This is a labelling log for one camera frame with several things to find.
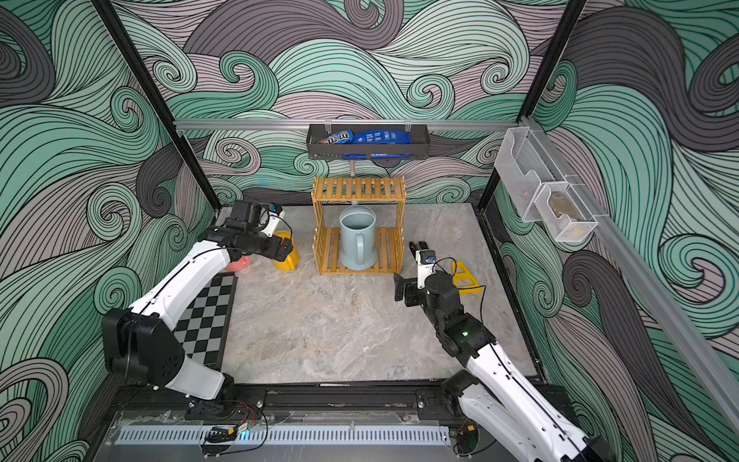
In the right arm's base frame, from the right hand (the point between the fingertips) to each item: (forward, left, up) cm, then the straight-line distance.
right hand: (416, 272), depth 77 cm
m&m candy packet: (+42, +21, +16) cm, 50 cm away
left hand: (+13, +41, 0) cm, 43 cm away
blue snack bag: (+42, +10, +16) cm, 46 cm away
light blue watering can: (+11, +16, +1) cm, 20 cm away
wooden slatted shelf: (+25, +29, -17) cm, 42 cm away
